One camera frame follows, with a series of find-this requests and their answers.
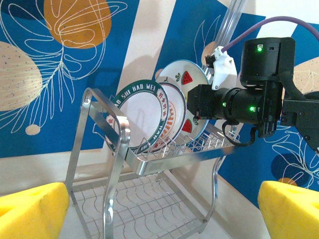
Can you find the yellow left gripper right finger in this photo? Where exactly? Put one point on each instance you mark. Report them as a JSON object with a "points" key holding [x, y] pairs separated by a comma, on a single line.
{"points": [[291, 214]]}

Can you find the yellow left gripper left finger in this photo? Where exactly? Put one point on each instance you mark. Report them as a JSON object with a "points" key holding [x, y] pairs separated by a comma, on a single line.
{"points": [[30, 211]]}

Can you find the watermelon print plate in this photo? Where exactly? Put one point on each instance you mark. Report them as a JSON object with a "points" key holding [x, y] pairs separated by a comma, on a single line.
{"points": [[184, 72]]}

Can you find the orange sunburst plate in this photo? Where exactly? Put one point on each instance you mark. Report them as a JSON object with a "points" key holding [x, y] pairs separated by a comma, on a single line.
{"points": [[174, 117]]}

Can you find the green rimmed white plate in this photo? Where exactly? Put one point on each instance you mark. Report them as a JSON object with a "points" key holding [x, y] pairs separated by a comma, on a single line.
{"points": [[139, 114]]}

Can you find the steel two-tier dish rack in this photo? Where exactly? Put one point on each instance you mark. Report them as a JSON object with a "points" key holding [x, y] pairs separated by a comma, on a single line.
{"points": [[174, 159]]}

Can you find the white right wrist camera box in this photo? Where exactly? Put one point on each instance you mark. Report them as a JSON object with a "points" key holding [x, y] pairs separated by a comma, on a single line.
{"points": [[224, 67]]}

